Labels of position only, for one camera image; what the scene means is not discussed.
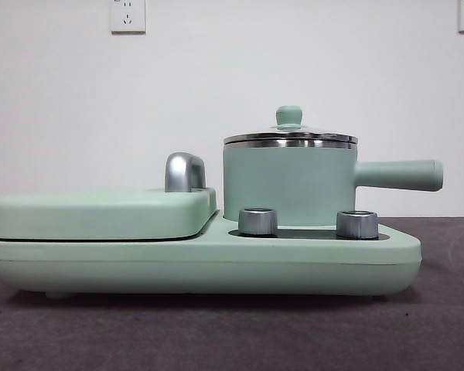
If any glass pot lid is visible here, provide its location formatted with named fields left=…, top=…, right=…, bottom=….
left=222, top=104, right=360, bottom=150

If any silver control knob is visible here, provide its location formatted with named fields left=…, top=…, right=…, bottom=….
left=336, top=209, right=380, bottom=239
left=237, top=207, right=278, bottom=237

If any green breakfast machine base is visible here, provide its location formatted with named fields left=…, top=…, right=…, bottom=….
left=0, top=208, right=423, bottom=301

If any green pot with long handle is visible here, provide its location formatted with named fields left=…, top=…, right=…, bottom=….
left=221, top=141, right=445, bottom=229

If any green griddle cover, silver handle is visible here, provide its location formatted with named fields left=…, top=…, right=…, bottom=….
left=0, top=152, right=217, bottom=240

